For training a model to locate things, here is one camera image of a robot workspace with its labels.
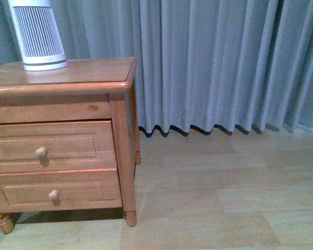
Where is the grey curtain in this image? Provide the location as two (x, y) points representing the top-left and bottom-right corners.
(0, 0), (313, 138)

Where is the wooden nightstand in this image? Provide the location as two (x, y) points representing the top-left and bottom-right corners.
(0, 57), (141, 234)

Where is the white air purifier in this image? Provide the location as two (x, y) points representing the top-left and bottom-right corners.
(8, 0), (68, 71)

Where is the drawer wooden knob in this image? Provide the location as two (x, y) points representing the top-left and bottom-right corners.
(48, 190), (59, 201)
(35, 147), (47, 158)

